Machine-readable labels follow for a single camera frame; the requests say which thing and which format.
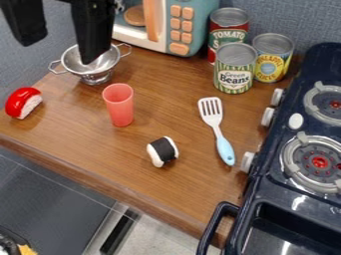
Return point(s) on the toy microwave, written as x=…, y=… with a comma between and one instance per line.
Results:
x=195, y=30

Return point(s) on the red tomato can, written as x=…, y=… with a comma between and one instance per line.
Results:
x=228, y=31

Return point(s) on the silver strainer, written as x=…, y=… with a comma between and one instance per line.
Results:
x=100, y=68

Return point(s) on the yellow pineapple can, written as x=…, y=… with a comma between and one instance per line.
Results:
x=273, y=63

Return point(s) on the red and white toy sushi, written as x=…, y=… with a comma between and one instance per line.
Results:
x=20, y=99

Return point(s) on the toy stove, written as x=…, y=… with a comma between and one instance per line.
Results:
x=302, y=186

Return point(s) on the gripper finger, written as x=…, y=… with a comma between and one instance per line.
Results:
x=24, y=21
x=94, y=30

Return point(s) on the green beans can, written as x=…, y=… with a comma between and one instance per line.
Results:
x=234, y=71

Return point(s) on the pink cup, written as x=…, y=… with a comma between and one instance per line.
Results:
x=119, y=108

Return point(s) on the black and white toy sushi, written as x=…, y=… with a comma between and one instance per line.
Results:
x=162, y=151

